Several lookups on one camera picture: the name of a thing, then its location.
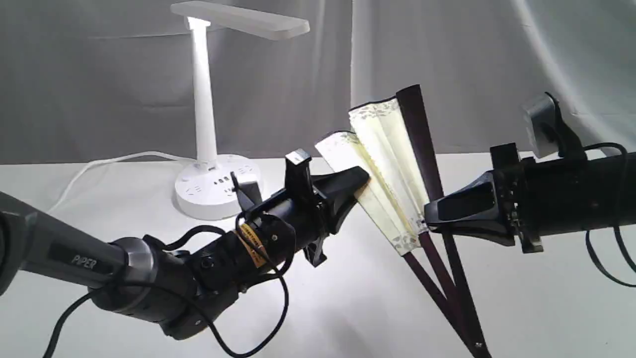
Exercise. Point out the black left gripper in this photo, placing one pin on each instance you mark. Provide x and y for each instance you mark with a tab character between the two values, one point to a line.
293	220

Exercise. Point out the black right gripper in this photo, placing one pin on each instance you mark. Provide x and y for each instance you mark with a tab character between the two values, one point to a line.
472	210

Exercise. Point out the paper folding fan dark ribs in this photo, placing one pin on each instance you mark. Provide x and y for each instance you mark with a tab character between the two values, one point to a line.
391	139

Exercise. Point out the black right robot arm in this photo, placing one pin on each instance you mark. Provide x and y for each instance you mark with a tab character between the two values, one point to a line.
572	195

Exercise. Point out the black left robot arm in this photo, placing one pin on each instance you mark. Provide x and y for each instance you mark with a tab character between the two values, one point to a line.
185	285

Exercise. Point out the white desk lamp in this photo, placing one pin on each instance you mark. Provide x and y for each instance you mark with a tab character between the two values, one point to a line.
203	189

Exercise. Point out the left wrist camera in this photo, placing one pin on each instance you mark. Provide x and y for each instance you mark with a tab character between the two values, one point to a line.
297	184

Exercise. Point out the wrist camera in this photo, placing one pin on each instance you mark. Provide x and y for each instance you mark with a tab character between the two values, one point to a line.
297	184
547	131

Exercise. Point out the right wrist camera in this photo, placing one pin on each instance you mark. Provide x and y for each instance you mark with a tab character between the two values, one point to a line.
547	131

